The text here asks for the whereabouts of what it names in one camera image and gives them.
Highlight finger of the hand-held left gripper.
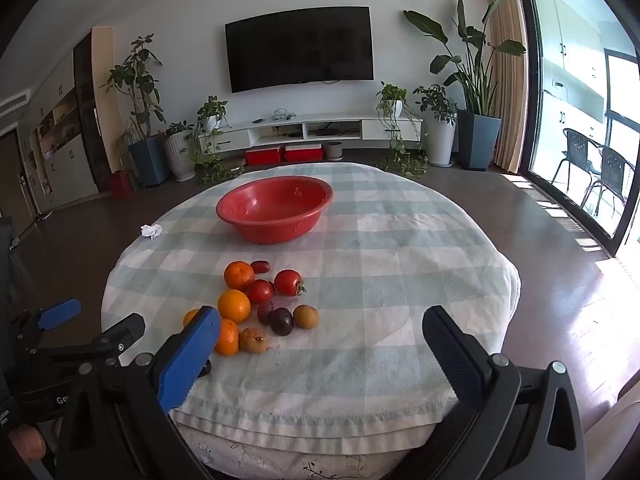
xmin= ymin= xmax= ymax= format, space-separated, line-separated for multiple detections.
xmin=10 ymin=298 xmax=82 ymax=347
xmin=20 ymin=312 xmax=147 ymax=377

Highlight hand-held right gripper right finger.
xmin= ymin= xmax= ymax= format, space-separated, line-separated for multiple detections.
xmin=392 ymin=305 xmax=587 ymax=480

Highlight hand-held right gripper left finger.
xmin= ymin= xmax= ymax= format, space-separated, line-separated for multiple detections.
xmin=54 ymin=305 xmax=222 ymax=480

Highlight dimpled tangerine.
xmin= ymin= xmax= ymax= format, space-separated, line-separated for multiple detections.
xmin=214 ymin=318 xmax=240 ymax=357
xmin=223 ymin=261 xmax=256 ymax=291

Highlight plain red tomato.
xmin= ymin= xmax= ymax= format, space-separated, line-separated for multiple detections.
xmin=246 ymin=279 xmax=275 ymax=305

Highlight red tomato with green calyx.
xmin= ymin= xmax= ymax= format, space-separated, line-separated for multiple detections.
xmin=273 ymin=269 xmax=307 ymax=297

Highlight red plastic basin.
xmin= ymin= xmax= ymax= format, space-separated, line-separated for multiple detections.
xmin=216 ymin=176 xmax=335 ymax=245

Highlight person's left hand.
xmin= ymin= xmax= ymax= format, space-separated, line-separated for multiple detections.
xmin=9 ymin=423 xmax=48 ymax=461

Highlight checked green white tablecloth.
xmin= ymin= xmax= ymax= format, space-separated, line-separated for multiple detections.
xmin=100 ymin=161 xmax=522 ymax=443

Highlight white floral table cover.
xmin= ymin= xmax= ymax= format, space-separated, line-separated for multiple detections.
xmin=172 ymin=410 xmax=451 ymax=480

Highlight brown entrance door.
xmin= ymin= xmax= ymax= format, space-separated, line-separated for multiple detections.
xmin=0 ymin=127 xmax=38 ymax=241

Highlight tall tree in blue pot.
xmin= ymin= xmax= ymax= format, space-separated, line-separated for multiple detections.
xmin=100 ymin=34 xmax=171 ymax=189

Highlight plant in white ribbed pot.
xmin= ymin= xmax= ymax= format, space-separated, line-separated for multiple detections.
xmin=163 ymin=121 xmax=197 ymax=182

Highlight dark tall cabinet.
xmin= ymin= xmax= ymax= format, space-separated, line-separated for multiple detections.
xmin=72 ymin=32 xmax=113 ymax=193

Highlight white air vent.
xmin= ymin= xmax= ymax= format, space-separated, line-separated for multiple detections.
xmin=0 ymin=89 xmax=33 ymax=120

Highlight red storage box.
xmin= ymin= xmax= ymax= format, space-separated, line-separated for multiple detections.
xmin=244 ymin=145 xmax=282 ymax=167
xmin=284 ymin=143 xmax=323 ymax=163

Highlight leafy plant in tall white pot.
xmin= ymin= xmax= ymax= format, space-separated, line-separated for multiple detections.
xmin=413 ymin=84 xmax=458 ymax=168

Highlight large-leaf plant in grey-blue pot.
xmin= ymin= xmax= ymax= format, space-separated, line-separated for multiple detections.
xmin=403 ymin=0 xmax=527 ymax=171

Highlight trailing pothos in white pot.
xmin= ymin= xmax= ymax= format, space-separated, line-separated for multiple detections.
xmin=376 ymin=81 xmax=430 ymax=177
xmin=191 ymin=95 xmax=246 ymax=184

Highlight black balcony chair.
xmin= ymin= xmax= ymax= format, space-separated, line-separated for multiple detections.
xmin=550 ymin=127 xmax=601 ymax=193
xmin=580 ymin=146 xmax=636 ymax=221

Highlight white television cabinet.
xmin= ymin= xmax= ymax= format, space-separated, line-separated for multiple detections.
xmin=197 ymin=116 xmax=424 ymax=156

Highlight beige curtain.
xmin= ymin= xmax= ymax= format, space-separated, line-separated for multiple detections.
xmin=482 ymin=0 xmax=530 ymax=175

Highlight glass sliding door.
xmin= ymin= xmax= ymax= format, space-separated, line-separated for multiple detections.
xmin=517 ymin=0 xmax=640 ymax=261

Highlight beige wall cabinet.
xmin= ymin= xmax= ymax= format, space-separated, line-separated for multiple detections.
xmin=25 ymin=55 xmax=101 ymax=211

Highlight black wall television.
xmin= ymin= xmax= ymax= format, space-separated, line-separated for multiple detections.
xmin=224 ymin=6 xmax=375 ymax=94

